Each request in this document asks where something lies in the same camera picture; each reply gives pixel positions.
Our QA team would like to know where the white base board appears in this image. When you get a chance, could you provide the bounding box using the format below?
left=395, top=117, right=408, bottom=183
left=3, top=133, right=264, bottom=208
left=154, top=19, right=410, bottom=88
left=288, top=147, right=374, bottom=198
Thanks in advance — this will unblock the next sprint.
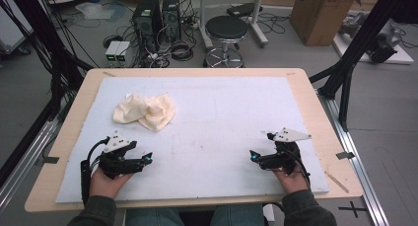
left=331, top=31, right=415, bottom=66

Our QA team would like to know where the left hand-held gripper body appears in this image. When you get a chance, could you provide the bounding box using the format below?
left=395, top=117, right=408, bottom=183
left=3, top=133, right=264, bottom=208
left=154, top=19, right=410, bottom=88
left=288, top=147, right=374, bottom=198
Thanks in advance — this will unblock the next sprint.
left=98, top=130, right=146, bottom=180

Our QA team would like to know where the cream cloth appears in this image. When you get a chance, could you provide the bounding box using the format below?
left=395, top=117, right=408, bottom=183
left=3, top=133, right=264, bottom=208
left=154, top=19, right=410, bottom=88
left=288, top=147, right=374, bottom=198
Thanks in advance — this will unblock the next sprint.
left=112, top=93, right=176, bottom=133

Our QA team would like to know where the large black computer tower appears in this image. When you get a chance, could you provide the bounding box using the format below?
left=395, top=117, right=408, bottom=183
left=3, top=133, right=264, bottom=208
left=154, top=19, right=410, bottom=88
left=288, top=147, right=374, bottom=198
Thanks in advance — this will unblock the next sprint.
left=131, top=0, right=164, bottom=54

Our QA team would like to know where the white stand leg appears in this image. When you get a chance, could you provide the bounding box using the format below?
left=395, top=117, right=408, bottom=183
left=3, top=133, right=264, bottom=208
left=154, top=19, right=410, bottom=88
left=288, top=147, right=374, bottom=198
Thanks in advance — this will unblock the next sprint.
left=249, top=0, right=270, bottom=49
left=196, top=0, right=215, bottom=52

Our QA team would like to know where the slim black computer tower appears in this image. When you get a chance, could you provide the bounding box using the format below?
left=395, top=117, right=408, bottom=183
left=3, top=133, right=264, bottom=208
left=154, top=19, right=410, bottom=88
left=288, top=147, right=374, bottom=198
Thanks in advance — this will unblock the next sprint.
left=161, top=0, right=182, bottom=44

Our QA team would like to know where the white foam board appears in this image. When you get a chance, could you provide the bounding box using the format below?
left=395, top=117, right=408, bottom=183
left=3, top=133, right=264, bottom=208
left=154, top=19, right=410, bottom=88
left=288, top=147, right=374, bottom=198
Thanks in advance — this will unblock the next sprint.
left=54, top=75, right=330, bottom=204

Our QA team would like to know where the aluminium rail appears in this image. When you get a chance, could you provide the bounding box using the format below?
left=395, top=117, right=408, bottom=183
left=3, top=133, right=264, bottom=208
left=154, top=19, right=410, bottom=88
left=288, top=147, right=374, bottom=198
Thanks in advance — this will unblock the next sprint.
left=316, top=89, right=390, bottom=226
left=0, top=120, right=59, bottom=214

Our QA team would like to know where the white power supply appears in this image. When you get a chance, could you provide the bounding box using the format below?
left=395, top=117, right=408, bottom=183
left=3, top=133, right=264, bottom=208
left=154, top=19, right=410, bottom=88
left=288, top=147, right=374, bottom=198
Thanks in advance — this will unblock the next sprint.
left=115, top=40, right=132, bottom=64
left=104, top=40, right=122, bottom=64

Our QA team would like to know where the black flat case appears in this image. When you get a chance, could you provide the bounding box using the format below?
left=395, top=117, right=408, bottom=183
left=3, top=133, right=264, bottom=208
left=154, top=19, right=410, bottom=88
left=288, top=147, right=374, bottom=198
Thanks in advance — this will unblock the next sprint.
left=226, top=2, right=264, bottom=19

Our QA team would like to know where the person's left hand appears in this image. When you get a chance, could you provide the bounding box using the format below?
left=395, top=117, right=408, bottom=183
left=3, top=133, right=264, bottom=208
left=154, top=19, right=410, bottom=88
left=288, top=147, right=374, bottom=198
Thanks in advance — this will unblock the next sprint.
left=89, top=167, right=134, bottom=200

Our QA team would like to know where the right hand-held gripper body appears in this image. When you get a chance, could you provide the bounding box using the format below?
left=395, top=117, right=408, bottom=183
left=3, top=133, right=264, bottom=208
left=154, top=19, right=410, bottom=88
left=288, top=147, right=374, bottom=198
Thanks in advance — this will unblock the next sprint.
left=259, top=127, right=313, bottom=177

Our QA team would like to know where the person's left leg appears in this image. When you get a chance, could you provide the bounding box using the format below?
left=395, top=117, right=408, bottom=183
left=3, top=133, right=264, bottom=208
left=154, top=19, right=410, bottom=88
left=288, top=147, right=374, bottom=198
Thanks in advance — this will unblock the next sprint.
left=125, top=207, right=185, bottom=226

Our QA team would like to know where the coiled black cable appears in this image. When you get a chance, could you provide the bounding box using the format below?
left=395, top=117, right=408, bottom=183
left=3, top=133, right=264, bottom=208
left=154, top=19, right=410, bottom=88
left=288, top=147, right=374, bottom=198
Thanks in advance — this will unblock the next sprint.
left=170, top=40, right=195, bottom=62

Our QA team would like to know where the black metal frame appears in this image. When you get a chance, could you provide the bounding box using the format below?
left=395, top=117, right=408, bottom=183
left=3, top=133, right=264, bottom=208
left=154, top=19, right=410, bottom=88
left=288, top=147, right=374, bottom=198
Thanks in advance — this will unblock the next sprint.
left=0, top=0, right=95, bottom=122
left=309, top=0, right=418, bottom=133

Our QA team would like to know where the person's right hand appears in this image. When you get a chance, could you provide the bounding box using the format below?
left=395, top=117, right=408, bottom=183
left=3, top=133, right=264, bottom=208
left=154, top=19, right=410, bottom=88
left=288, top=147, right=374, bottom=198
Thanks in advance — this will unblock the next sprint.
left=271, top=166, right=311, bottom=195

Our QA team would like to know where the thin wooden stick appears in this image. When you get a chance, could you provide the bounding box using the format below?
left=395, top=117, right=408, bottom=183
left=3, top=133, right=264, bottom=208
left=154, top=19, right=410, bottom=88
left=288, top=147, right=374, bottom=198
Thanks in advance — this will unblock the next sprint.
left=323, top=170, right=350, bottom=194

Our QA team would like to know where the black round stool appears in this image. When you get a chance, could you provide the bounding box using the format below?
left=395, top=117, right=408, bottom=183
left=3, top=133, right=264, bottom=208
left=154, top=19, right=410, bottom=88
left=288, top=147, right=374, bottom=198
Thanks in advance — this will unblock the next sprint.
left=202, top=15, right=250, bottom=69

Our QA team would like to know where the person's right leg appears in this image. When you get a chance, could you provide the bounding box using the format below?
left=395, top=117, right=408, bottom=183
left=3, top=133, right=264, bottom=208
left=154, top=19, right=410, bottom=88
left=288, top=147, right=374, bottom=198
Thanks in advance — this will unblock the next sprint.
left=210, top=203, right=266, bottom=226

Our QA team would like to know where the person's leg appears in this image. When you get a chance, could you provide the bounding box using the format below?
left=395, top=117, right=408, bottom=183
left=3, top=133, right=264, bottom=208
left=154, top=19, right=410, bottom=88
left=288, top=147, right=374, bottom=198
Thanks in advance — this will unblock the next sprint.
left=125, top=207, right=185, bottom=226
left=210, top=203, right=266, bottom=226

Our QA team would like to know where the right hand-held gripper cable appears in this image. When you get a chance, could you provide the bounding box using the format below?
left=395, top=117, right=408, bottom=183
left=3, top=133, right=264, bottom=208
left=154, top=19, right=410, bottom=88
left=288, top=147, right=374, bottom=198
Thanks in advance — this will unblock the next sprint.
left=285, top=146, right=313, bottom=191

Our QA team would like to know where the clear plastic sheet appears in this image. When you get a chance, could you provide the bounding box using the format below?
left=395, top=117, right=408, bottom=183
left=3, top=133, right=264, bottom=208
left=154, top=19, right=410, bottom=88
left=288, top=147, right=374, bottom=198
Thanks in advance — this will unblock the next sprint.
left=74, top=1, right=115, bottom=21

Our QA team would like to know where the black tape piece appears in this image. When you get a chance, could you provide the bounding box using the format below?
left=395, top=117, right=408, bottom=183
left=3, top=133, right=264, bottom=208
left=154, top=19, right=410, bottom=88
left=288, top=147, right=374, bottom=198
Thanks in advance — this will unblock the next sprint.
left=335, top=150, right=356, bottom=161
left=35, top=155, right=60, bottom=166

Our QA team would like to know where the cardboard box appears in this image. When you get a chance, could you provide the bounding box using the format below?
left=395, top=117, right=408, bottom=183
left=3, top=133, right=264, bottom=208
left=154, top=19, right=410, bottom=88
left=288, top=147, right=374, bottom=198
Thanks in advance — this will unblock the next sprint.
left=289, top=0, right=362, bottom=47

